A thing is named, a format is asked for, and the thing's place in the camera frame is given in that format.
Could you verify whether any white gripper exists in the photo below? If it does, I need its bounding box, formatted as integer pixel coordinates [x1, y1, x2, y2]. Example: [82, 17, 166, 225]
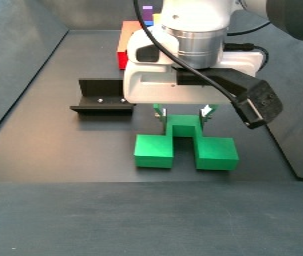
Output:
[123, 25, 264, 122]

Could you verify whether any green bridge-shaped block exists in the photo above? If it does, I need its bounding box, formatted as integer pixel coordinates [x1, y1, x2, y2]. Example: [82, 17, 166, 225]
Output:
[134, 115, 240, 171]

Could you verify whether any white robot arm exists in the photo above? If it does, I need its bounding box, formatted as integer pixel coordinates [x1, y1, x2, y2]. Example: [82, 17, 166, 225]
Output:
[123, 0, 303, 128]

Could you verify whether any red base board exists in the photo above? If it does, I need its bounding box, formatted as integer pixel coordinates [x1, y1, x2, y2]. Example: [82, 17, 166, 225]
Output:
[117, 20, 141, 70]

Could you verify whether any left blue block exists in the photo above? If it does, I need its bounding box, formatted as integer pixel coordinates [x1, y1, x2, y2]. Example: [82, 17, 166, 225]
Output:
[145, 21, 154, 27]

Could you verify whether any yellow long bar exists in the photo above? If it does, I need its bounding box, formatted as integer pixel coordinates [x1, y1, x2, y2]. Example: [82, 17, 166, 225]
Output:
[153, 13, 161, 26]

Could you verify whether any left purple block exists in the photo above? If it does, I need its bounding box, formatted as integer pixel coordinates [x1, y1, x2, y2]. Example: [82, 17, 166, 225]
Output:
[142, 5, 154, 22]

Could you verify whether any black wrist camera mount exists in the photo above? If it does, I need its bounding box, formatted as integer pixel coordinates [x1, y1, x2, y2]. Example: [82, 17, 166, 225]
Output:
[177, 68, 284, 129]

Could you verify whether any black cable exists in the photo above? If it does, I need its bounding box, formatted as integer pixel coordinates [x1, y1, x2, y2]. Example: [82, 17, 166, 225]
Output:
[133, 0, 272, 101]

